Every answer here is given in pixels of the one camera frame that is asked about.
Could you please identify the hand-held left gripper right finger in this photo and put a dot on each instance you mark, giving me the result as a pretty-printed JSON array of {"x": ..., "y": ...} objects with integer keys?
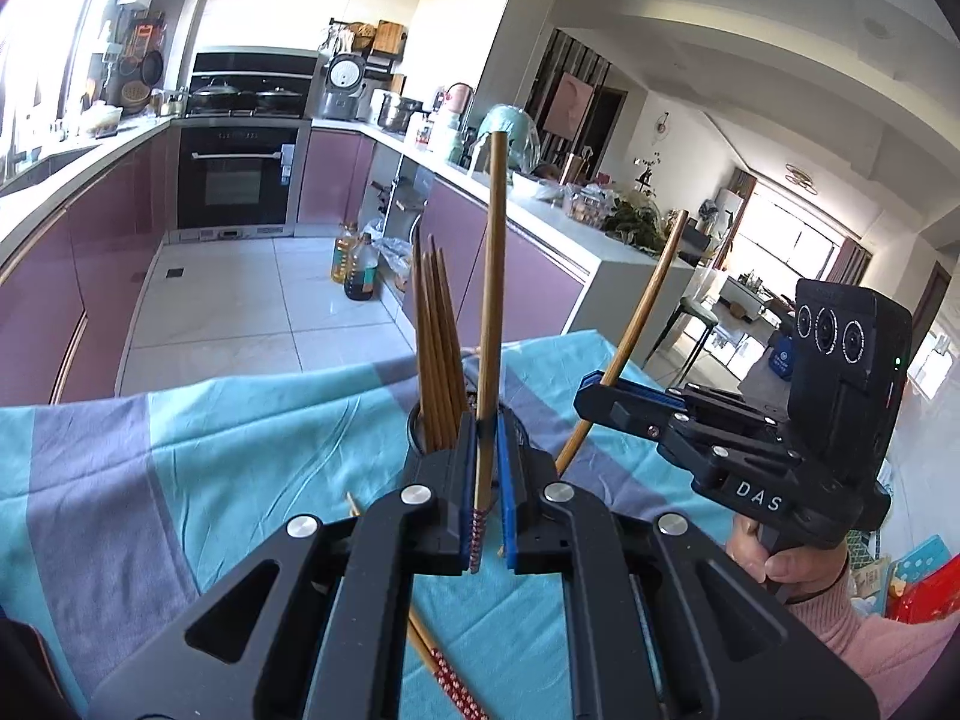
[{"x": 507, "y": 495}]

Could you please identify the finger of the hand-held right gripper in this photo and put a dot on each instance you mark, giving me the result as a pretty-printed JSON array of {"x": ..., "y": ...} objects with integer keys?
[
  {"x": 622, "y": 414},
  {"x": 660, "y": 396}
]

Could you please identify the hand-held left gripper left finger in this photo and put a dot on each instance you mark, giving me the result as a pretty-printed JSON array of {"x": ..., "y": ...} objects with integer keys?
[{"x": 472, "y": 465}]

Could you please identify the black mesh utensil holder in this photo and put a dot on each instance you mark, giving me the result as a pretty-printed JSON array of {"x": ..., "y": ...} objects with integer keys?
[{"x": 415, "y": 427}]

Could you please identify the red-patterned wooden chopstick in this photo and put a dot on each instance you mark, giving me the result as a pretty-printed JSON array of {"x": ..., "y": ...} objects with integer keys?
[
  {"x": 491, "y": 277},
  {"x": 450, "y": 679},
  {"x": 645, "y": 307}
]

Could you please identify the bundle of wooden chopsticks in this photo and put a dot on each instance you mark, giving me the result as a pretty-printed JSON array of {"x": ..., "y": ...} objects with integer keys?
[{"x": 435, "y": 360}]

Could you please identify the person's right forearm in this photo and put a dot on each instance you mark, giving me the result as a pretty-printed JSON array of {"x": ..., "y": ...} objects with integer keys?
[{"x": 885, "y": 645}]

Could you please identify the person's right hand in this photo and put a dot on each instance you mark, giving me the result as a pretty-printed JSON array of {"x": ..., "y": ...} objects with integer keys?
[{"x": 806, "y": 570}]

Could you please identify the blue shopping bag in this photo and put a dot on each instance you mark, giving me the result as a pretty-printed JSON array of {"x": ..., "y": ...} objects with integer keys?
[{"x": 784, "y": 361}]

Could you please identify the green dining chair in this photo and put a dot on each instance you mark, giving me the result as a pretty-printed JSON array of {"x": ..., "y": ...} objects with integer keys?
[{"x": 694, "y": 315}]

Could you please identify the bunch of leafy greens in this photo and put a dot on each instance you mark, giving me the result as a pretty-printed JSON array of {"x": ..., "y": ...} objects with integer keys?
[{"x": 637, "y": 219}]

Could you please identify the white kitchen countertop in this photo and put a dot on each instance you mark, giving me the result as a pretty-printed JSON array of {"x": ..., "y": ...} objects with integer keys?
[{"x": 570, "y": 229}]

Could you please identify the red plastic package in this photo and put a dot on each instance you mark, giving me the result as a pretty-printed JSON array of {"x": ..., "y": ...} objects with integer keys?
[{"x": 926, "y": 592}]

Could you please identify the oil bottles on floor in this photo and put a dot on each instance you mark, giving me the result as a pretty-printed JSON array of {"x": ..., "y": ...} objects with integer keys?
[{"x": 361, "y": 274}]

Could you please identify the purple kitchen base cabinet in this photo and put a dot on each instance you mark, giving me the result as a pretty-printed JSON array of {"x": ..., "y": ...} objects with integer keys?
[
  {"x": 457, "y": 240},
  {"x": 90, "y": 255}
]

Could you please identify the white plastic bag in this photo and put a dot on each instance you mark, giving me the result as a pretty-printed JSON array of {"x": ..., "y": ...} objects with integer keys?
[{"x": 391, "y": 249}]

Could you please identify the yellow cooking oil bottle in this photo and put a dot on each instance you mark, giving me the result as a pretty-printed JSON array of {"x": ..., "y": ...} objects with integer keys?
[{"x": 343, "y": 259}]

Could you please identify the teal and grey tablecloth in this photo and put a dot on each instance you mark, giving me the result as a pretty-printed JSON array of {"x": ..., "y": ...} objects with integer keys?
[{"x": 225, "y": 450}]

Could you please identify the pink framed picture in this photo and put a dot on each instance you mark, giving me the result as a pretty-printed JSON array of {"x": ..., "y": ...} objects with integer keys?
[{"x": 568, "y": 103}]

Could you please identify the pink electric kettle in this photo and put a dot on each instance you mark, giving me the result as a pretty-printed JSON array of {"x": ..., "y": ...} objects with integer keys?
[{"x": 457, "y": 99}]

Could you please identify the stainless steel pot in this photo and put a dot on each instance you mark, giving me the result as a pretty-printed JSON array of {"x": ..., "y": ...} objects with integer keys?
[{"x": 397, "y": 111}]

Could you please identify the black integrated stove oven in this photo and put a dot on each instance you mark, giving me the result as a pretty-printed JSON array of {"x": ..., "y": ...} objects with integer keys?
[{"x": 232, "y": 180}]

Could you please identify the silver rice cooker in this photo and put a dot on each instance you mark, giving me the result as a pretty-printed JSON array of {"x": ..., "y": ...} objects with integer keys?
[{"x": 343, "y": 86}]

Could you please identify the black lidded wok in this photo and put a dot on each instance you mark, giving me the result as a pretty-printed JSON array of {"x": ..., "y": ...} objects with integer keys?
[
  {"x": 279, "y": 97},
  {"x": 216, "y": 94}
]

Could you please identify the wooden cutting board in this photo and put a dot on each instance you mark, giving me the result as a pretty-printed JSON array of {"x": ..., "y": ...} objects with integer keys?
[{"x": 388, "y": 37}]

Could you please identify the hanging black frying pan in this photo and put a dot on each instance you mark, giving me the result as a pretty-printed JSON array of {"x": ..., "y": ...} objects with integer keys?
[{"x": 152, "y": 69}]

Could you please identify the kitchen window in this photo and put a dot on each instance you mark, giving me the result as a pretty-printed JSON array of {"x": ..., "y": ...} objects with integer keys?
[{"x": 45, "y": 30}]

